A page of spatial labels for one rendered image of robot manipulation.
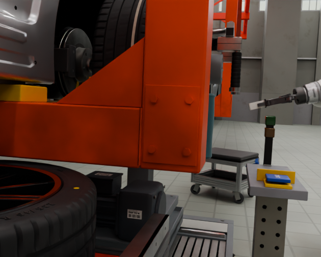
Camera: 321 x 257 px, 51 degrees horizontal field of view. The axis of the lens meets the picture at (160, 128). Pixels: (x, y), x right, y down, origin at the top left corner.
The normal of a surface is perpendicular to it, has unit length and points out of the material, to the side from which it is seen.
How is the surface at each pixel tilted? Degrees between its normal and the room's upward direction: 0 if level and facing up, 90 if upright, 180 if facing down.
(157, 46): 90
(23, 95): 90
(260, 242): 90
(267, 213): 90
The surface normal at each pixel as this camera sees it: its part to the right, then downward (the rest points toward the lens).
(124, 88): -0.22, 0.07
